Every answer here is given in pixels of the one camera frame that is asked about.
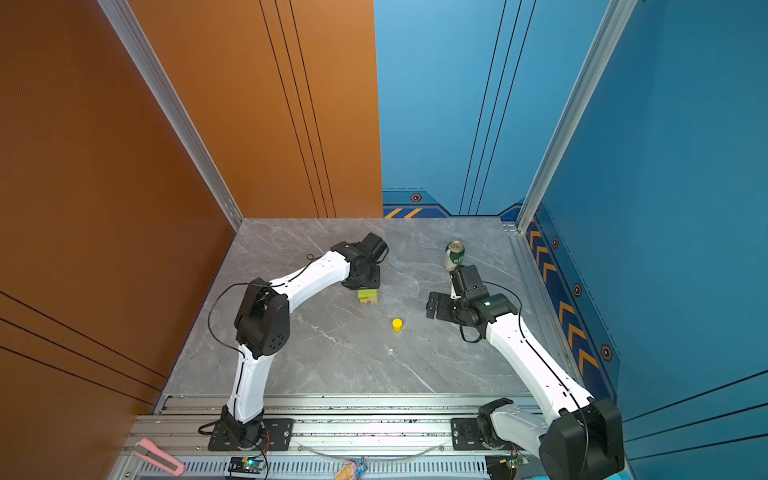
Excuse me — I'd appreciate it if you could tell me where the lime green block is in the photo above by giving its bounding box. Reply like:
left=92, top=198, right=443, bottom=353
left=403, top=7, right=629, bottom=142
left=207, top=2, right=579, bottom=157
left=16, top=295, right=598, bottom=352
left=358, top=289, right=378, bottom=299

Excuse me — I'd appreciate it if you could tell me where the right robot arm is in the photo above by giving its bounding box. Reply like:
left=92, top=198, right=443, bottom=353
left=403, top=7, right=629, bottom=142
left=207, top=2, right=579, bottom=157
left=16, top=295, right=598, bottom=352
left=426, top=265, right=626, bottom=479

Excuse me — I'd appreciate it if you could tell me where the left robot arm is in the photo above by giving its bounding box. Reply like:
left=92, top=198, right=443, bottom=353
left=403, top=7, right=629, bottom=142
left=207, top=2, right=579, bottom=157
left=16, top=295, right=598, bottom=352
left=216, top=233, right=389, bottom=450

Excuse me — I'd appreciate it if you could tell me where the green beverage can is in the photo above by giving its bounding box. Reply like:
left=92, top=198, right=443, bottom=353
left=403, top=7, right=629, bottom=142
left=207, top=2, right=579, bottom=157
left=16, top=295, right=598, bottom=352
left=443, top=240, right=465, bottom=271

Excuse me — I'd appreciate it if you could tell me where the right circuit board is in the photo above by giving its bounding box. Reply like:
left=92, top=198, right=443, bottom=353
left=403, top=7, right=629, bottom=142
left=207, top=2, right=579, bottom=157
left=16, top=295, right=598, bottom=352
left=499, top=453, right=529, bottom=471

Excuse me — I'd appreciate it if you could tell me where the circuit board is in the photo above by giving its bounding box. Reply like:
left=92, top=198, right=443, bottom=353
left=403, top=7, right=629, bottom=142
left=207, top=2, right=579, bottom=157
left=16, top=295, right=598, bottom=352
left=227, top=456, right=269, bottom=479
left=499, top=453, right=529, bottom=471

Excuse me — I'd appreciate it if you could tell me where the colourful snack wrapper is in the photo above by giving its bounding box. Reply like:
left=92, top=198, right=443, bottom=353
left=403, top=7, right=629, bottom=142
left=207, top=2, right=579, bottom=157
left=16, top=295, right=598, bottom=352
left=334, top=459, right=367, bottom=480

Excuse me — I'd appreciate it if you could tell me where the left circuit board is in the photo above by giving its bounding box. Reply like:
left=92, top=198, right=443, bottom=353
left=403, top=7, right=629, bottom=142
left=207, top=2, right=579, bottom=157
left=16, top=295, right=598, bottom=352
left=227, top=456, right=269, bottom=479

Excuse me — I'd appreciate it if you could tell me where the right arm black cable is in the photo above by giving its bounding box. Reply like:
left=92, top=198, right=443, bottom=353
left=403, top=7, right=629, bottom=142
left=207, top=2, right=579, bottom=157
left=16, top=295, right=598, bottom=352
left=458, top=280, right=592, bottom=475

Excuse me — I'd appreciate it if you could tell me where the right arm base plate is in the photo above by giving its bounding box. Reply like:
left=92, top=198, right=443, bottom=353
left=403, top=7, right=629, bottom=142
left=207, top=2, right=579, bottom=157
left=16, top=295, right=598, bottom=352
left=450, top=417, right=502, bottom=451

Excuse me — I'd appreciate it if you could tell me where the aluminium front rail frame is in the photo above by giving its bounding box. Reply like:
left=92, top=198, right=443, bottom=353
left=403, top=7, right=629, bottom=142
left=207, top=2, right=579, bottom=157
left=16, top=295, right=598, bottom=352
left=109, top=394, right=547, bottom=479

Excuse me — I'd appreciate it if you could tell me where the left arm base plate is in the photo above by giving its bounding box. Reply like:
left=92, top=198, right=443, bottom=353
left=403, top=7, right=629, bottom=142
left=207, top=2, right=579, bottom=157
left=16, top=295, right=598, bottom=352
left=207, top=418, right=294, bottom=453

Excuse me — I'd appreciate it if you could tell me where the pink handled tool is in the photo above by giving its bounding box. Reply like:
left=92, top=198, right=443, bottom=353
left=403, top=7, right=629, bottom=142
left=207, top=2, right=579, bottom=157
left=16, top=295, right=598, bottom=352
left=133, top=438, right=185, bottom=477

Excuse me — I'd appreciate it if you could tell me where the right aluminium corner post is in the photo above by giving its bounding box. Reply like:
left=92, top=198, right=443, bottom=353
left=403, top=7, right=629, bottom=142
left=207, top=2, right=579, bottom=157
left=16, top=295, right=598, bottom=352
left=516, top=0, right=637, bottom=235

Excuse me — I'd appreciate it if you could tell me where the aluminium corner post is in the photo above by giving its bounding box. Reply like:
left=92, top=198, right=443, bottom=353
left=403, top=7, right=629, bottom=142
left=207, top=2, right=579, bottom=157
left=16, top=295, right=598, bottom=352
left=98, top=0, right=244, bottom=232
left=516, top=0, right=637, bottom=235

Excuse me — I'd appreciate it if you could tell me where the left aluminium corner post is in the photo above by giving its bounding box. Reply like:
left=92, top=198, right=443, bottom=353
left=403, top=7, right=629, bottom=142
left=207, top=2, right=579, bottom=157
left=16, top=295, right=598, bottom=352
left=98, top=0, right=244, bottom=232

